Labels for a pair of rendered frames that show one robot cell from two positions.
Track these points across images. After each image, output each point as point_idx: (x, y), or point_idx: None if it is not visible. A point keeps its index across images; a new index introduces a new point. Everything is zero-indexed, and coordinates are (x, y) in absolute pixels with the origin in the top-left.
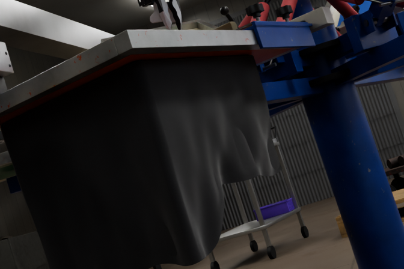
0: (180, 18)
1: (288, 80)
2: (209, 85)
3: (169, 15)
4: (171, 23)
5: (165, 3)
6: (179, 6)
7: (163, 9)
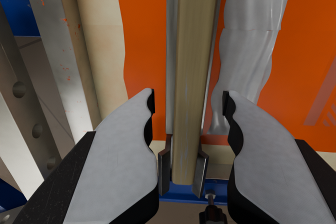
0: (139, 103)
1: None
2: None
3: (240, 114)
4: (231, 91)
5: (267, 185)
6: (73, 158)
7: (299, 145)
